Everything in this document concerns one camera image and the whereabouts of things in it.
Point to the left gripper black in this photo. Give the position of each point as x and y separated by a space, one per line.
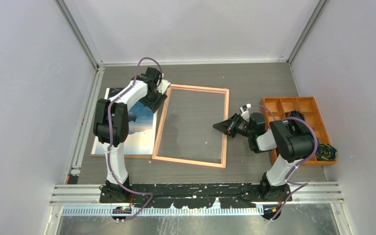
154 105

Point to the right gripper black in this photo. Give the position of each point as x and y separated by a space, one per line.
228 126

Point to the pink wooden picture frame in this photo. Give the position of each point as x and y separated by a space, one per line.
155 156

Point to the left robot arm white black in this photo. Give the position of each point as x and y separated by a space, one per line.
111 125

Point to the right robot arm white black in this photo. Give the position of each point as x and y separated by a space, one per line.
292 139

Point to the orange compartment tray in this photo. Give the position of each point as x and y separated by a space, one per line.
280 107

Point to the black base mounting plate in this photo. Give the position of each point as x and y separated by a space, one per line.
194 196

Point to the blue yellow rolled item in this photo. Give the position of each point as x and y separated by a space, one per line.
326 152

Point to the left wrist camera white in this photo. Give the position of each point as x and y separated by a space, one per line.
163 86

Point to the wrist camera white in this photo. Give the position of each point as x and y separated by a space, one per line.
244 111
163 86

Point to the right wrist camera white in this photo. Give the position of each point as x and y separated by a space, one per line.
244 111

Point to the aluminium front rail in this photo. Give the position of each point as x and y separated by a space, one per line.
314 192

